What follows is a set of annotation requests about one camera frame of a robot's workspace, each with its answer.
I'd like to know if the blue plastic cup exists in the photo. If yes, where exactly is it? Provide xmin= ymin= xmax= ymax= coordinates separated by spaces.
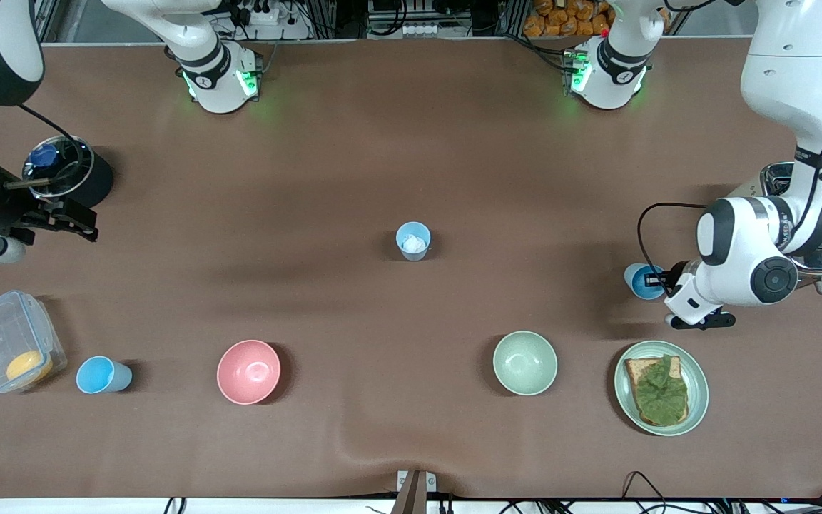
xmin=395 ymin=221 xmax=432 ymax=262
xmin=76 ymin=356 xmax=133 ymax=395
xmin=624 ymin=263 xmax=669 ymax=301

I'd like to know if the glass lid with blue knob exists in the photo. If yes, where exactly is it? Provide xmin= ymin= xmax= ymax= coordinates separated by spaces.
xmin=22 ymin=136 xmax=94 ymax=198

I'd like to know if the toast slice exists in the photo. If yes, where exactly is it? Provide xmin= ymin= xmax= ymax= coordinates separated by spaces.
xmin=624 ymin=356 xmax=690 ymax=428

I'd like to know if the green lettuce leaf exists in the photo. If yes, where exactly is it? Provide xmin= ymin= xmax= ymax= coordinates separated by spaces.
xmin=636 ymin=355 xmax=689 ymax=423

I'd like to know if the pale green plate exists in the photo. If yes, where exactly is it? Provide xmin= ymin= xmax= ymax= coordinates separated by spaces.
xmin=614 ymin=340 xmax=710 ymax=437

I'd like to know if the cream and chrome toaster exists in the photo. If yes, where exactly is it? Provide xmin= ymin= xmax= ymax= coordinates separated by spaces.
xmin=729 ymin=163 xmax=822 ymax=296

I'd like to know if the round orange food piece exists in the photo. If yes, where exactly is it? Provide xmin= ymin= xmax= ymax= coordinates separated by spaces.
xmin=6 ymin=350 xmax=54 ymax=383

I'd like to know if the pale green bowl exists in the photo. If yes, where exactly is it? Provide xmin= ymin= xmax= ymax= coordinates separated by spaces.
xmin=492 ymin=330 xmax=559 ymax=396

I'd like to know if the pink bowl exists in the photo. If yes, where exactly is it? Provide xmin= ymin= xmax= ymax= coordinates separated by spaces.
xmin=217 ymin=339 xmax=282 ymax=405

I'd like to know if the white power strip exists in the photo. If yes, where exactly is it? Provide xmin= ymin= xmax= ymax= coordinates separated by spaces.
xmin=236 ymin=0 xmax=282 ymax=26

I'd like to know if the bag of orange bread rolls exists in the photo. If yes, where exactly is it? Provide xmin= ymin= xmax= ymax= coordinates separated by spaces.
xmin=523 ymin=0 xmax=613 ymax=38

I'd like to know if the brown table cloth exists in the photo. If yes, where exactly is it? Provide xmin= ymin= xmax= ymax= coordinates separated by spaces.
xmin=0 ymin=36 xmax=822 ymax=500

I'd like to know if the black pot with blue handle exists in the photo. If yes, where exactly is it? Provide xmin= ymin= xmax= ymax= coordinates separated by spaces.
xmin=22 ymin=136 xmax=116 ymax=211

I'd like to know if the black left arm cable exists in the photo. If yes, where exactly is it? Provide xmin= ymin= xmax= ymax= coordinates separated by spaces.
xmin=637 ymin=0 xmax=822 ymax=290

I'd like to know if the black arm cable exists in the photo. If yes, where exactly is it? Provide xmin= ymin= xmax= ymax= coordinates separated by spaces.
xmin=17 ymin=104 xmax=87 ymax=176
xmin=637 ymin=0 xmax=822 ymax=290

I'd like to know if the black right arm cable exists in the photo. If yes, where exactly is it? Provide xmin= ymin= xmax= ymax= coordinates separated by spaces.
xmin=17 ymin=104 xmax=87 ymax=176

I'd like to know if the black looped cable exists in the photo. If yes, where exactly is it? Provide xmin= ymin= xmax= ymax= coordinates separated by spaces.
xmin=621 ymin=471 xmax=669 ymax=514

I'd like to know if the metal table edge bracket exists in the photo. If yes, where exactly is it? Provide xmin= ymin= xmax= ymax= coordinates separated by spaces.
xmin=397 ymin=470 xmax=437 ymax=514

